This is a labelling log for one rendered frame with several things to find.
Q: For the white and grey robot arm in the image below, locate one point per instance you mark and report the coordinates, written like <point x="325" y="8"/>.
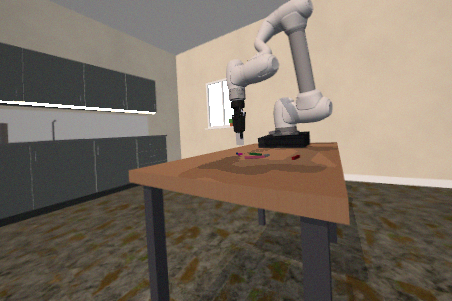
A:
<point x="310" y="106"/>

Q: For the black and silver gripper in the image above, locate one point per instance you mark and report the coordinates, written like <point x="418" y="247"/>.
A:
<point x="238" y="119"/>

